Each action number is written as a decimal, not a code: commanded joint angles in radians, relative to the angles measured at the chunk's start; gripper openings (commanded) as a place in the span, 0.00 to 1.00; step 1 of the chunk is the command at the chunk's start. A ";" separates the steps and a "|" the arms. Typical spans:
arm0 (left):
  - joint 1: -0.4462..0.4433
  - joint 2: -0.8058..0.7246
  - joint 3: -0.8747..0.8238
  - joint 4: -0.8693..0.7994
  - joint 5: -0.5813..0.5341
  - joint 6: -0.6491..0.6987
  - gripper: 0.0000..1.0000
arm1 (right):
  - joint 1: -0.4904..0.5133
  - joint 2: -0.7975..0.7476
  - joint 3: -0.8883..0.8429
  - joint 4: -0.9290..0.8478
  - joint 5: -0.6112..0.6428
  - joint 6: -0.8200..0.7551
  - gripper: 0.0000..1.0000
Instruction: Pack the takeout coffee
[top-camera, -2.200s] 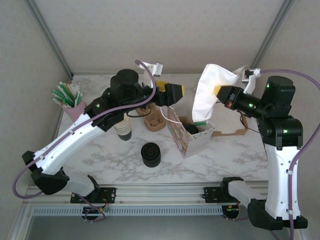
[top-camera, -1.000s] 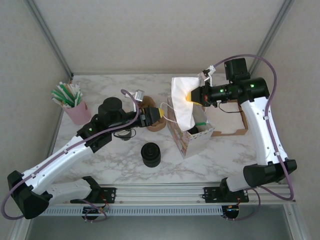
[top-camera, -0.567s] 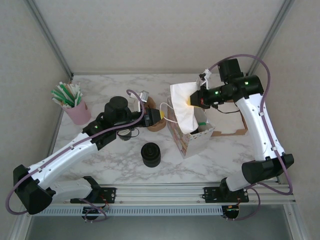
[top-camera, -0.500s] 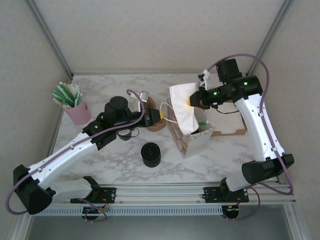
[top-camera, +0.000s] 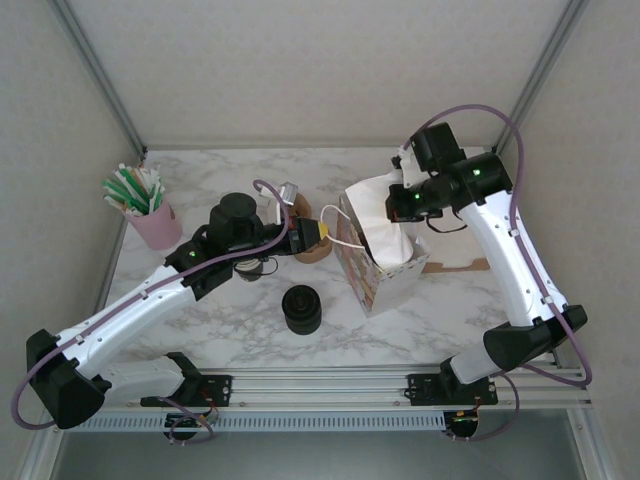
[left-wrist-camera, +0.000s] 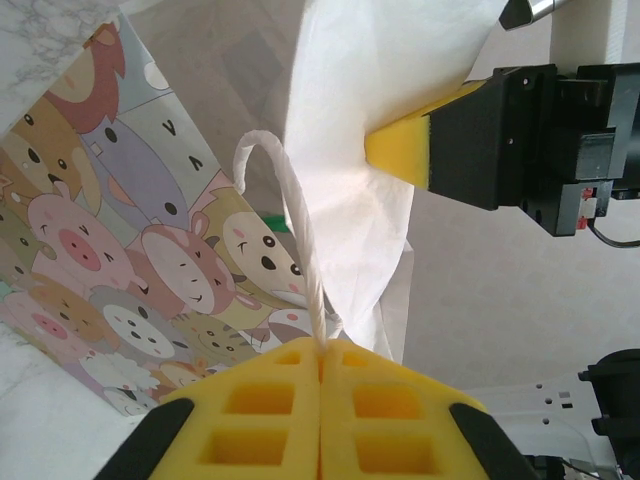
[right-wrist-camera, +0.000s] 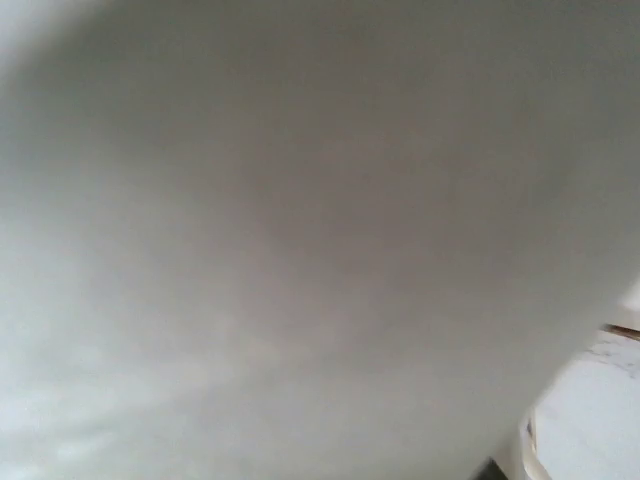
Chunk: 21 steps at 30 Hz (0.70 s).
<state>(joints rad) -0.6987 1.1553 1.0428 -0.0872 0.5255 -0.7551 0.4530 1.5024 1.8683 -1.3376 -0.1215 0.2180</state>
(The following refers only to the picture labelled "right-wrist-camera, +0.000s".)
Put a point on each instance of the white printed paper bag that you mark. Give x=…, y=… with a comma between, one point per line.
x=250, y=200

